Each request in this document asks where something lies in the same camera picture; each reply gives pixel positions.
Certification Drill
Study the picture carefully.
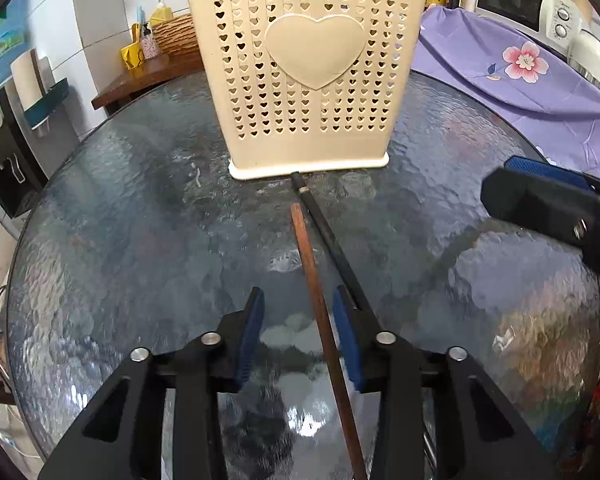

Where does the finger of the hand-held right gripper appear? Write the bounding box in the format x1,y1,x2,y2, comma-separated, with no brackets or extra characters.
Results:
505,156,600,208
482,167,600,281

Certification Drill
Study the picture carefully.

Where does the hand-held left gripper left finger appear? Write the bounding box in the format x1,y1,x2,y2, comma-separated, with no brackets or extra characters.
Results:
37,287,266,480

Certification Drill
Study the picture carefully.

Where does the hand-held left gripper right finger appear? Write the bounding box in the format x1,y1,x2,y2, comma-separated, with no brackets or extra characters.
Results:
332,285,563,480

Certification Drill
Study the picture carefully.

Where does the brown wooden chopstick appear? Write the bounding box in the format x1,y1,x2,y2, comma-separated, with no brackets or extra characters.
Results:
290,203,368,480

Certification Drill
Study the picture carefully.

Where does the black chopstick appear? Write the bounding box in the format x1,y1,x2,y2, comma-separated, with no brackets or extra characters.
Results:
290,171,438,480

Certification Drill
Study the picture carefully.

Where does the cream plastic utensil holder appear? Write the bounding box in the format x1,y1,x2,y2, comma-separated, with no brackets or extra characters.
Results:
179,0,429,181

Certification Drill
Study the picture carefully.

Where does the purple floral cloth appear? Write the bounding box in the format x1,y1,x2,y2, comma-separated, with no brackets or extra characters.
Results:
410,5,600,186

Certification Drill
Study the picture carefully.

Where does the white electric appliance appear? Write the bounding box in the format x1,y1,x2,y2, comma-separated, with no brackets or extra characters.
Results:
567,27,600,96

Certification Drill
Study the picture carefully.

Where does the white microwave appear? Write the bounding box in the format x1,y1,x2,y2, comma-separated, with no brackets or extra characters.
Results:
475,0,583,56

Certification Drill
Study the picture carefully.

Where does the wooden counter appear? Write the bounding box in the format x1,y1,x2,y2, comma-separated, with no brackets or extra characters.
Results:
91,52,206,111

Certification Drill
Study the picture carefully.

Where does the water dispenser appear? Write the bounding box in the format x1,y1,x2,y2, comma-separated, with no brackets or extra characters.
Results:
0,85,51,221

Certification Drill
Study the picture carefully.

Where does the yellow mug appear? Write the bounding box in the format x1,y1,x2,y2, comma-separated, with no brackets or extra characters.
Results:
120,42,146,68

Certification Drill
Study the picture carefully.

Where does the speckled pink cup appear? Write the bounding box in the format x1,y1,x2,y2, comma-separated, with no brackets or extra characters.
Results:
141,27,161,58

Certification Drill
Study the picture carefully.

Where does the teal towel holder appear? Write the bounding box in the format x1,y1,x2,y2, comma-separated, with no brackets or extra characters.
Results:
22,78,71,128

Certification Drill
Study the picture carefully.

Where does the brown ribbed basin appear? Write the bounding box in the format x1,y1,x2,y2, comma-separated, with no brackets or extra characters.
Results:
150,12,198,58

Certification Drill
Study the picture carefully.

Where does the yellow soap dispenser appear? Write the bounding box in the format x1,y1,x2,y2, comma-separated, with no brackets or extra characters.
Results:
150,0,173,26

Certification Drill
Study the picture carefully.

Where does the paper towel roll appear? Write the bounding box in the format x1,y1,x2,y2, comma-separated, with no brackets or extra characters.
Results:
10,49,48,111

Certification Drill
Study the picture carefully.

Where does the blue water jug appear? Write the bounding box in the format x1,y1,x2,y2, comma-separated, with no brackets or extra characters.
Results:
0,2,33,103

